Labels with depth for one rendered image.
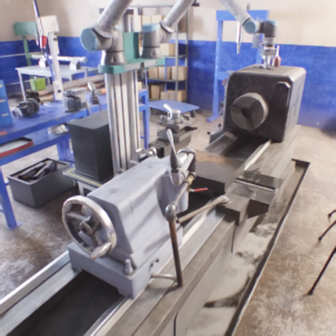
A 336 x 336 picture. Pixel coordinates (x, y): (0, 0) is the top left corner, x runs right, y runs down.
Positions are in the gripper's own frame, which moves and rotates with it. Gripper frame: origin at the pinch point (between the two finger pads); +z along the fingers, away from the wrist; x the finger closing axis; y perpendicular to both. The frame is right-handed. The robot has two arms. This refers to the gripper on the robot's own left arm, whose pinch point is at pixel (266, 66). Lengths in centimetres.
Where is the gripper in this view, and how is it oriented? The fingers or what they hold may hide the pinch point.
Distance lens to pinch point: 261.0
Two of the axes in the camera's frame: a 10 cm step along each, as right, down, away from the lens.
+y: 5.2, 3.8, -7.7
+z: 0.0, 9.0, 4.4
